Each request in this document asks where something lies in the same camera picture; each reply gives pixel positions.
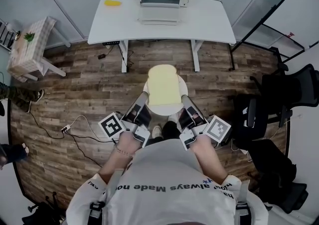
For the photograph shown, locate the person's white printed t-shirt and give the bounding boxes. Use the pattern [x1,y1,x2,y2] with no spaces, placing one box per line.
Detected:
[66,138,270,225]

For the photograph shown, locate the person's right forearm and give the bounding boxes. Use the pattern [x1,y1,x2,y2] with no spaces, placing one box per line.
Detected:
[189,134,229,182]

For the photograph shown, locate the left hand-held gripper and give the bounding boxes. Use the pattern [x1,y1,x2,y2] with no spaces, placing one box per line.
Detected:
[98,91,152,149]

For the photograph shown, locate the white desk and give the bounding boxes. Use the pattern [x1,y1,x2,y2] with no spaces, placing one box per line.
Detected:
[87,0,237,73]

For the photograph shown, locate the checked tablecloth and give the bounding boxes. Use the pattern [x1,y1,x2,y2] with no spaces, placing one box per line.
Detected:
[6,16,57,83]

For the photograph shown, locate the slice of toast bread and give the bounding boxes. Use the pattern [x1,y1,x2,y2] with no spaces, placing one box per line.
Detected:
[147,64,182,107]

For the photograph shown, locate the black backpack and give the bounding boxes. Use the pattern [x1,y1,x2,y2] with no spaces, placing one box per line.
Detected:
[245,139,310,215]

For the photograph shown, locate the bead bracelet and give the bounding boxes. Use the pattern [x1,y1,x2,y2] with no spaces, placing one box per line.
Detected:
[113,144,135,158]

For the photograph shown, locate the black mesh office chair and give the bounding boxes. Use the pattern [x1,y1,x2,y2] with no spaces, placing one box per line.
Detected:
[250,63,319,127]

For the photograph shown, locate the white round plate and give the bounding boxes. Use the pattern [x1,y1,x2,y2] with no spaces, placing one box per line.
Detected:
[143,74,189,116]

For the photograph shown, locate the person's left forearm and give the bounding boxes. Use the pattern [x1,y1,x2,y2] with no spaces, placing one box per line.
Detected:
[98,133,141,185]

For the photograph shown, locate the grey harness strap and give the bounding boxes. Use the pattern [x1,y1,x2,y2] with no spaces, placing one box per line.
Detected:
[88,169,125,225]
[234,179,253,225]

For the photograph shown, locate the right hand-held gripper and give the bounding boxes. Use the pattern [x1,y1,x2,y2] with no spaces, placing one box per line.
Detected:
[178,95,232,151]

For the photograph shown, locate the person's black trousers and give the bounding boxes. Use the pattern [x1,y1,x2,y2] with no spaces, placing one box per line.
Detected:
[161,120,182,140]

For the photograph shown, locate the black floor cable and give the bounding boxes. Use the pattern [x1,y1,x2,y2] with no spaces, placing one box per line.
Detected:
[28,109,104,167]

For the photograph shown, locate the white slatted rack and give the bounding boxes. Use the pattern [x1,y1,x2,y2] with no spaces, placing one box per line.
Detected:
[0,18,16,52]

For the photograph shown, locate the white floor cable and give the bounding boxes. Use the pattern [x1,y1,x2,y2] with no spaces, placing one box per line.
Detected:
[66,114,118,143]

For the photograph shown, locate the glass partition with blinds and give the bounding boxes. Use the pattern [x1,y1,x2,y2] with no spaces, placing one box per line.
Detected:
[0,0,282,44]

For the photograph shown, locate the black padded chair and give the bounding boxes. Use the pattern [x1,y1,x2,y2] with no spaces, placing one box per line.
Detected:
[234,93,269,145]

